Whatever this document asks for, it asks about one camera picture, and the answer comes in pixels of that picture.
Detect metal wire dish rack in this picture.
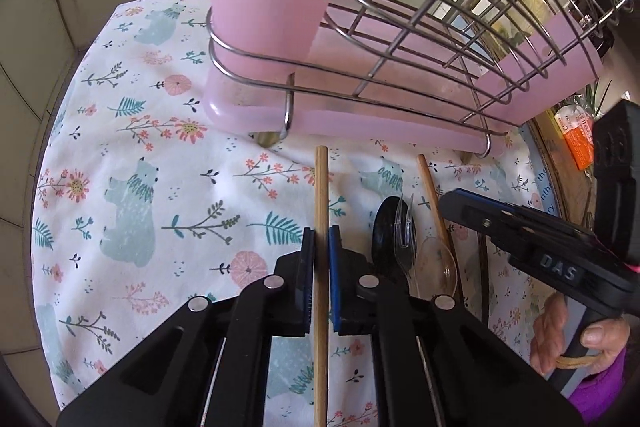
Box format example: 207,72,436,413
206,0,640,160

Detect orange packet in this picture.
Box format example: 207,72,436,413
555,104,598,171

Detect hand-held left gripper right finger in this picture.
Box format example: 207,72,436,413
327,226,586,427

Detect clear plastic spoon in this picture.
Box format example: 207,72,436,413
415,236,458,300

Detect wooden chopstick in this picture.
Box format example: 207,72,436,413
312,146,331,427
416,154,463,303

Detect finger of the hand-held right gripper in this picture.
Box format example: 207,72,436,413
440,188,601,258

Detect pink drip tray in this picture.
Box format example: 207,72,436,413
202,0,601,158

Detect floral bear print cloth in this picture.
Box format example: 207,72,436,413
31,0,556,427

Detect cardboard box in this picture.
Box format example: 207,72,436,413
532,107,601,228

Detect black plastic spoon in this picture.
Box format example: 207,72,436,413
372,196,416,298

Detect person's right hand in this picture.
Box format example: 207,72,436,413
529,294,632,378

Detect clear plastic fork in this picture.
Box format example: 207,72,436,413
394,194,423,298

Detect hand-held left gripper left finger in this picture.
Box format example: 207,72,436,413
56,227,317,427

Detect person's right forearm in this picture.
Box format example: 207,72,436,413
567,352,631,425

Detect green leafy plant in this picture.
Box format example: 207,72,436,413
575,79,613,118

